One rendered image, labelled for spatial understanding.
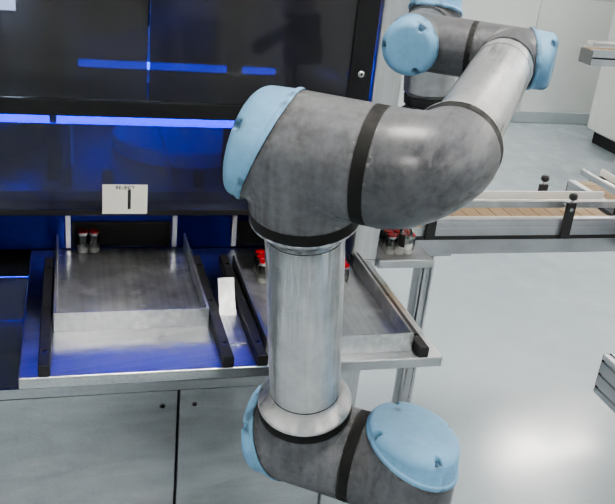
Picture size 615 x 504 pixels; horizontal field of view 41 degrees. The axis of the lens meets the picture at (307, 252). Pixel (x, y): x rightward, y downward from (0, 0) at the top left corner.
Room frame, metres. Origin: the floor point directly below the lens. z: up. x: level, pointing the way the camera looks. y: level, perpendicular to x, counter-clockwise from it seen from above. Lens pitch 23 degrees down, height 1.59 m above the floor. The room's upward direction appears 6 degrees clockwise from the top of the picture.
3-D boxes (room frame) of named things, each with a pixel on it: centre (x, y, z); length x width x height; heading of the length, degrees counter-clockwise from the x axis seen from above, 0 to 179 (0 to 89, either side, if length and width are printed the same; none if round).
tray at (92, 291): (1.41, 0.33, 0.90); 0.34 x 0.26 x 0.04; 17
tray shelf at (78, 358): (1.39, 0.15, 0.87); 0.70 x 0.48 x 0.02; 107
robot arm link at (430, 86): (1.25, -0.15, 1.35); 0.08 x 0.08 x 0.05
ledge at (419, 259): (1.74, -0.20, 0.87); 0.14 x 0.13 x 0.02; 17
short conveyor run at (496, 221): (1.91, -0.43, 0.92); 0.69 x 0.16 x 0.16; 107
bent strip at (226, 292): (1.30, 0.12, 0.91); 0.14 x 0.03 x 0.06; 17
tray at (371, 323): (1.40, -0.03, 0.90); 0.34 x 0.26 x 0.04; 16
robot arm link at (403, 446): (0.84, -0.15, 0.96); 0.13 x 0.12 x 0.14; 71
